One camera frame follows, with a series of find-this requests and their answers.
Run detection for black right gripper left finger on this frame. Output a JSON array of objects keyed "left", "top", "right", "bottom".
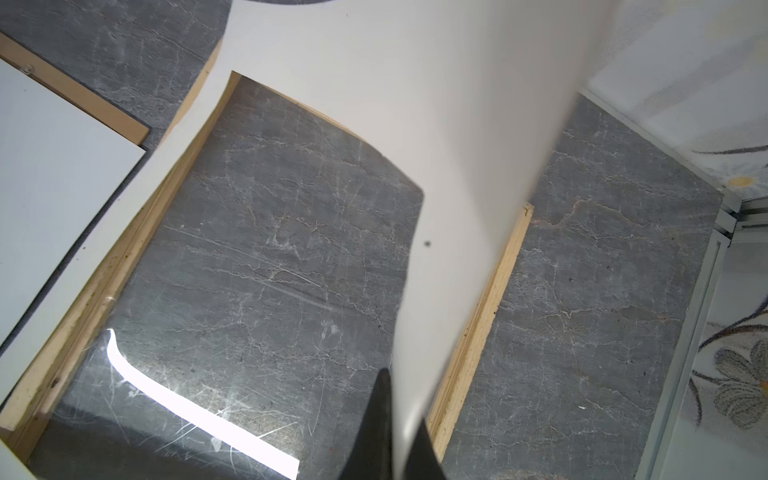
[{"left": 338, "top": 368, "right": 392, "bottom": 480}]

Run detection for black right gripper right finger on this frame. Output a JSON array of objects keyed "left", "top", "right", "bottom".
[{"left": 404, "top": 421, "right": 446, "bottom": 480}]

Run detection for clear acrylic sheet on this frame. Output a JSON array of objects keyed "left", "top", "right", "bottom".
[{"left": 29, "top": 80, "right": 422, "bottom": 479}]

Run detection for light wooden picture frame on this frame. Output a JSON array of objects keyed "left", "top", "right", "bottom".
[{"left": 1, "top": 74, "right": 534, "bottom": 462}]

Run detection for white photo mat board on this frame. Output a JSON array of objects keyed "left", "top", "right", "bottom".
[{"left": 1, "top": 1, "right": 616, "bottom": 479}]

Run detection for white photo paper sheet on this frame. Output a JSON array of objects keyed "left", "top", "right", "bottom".
[{"left": 1, "top": 63, "right": 144, "bottom": 338}]

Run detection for brown wooden backing board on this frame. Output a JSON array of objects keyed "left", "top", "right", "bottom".
[{"left": 1, "top": 34, "right": 150, "bottom": 146}]

